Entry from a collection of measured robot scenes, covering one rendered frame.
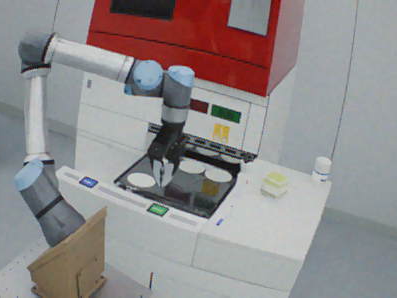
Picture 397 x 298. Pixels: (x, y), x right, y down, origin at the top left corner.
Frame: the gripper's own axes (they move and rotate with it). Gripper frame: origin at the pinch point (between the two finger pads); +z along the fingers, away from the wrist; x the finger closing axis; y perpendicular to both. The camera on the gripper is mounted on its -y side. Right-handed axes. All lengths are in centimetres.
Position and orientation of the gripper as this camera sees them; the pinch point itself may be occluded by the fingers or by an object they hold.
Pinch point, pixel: (161, 184)
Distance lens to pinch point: 171.6
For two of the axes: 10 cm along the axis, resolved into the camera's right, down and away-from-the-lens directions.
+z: -1.6, 9.0, 4.1
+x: -9.3, -2.8, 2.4
